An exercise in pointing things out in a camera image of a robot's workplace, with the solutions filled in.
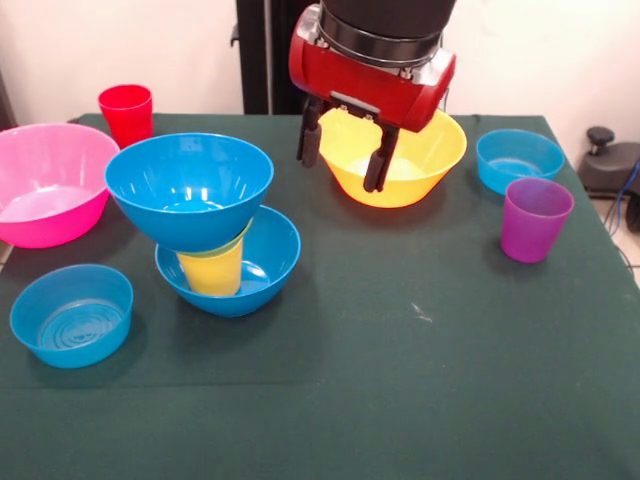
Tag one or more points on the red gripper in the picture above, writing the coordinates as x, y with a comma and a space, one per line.
370, 80

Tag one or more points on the blue plastic bowl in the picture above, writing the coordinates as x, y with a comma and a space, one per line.
190, 200
280, 265

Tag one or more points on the green plastic bowl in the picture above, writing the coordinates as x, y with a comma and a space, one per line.
240, 240

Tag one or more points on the yellow plastic cup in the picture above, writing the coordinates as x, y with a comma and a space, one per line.
215, 275

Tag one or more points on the purple plastic cup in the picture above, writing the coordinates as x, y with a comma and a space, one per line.
535, 220

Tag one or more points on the large pink plastic bowl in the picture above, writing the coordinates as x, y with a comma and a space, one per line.
50, 175

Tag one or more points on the large orange plastic bowl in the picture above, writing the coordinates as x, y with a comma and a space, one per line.
435, 160

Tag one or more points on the translucent blue shallow bowl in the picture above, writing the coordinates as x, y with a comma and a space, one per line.
70, 320
515, 155

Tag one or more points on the dark green table cloth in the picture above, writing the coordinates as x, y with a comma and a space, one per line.
380, 350

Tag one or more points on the red plastic cup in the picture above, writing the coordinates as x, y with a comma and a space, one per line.
125, 112

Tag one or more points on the dark grey clamp device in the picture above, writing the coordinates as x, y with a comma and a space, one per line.
610, 165

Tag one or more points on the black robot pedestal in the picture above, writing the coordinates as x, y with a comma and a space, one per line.
265, 50

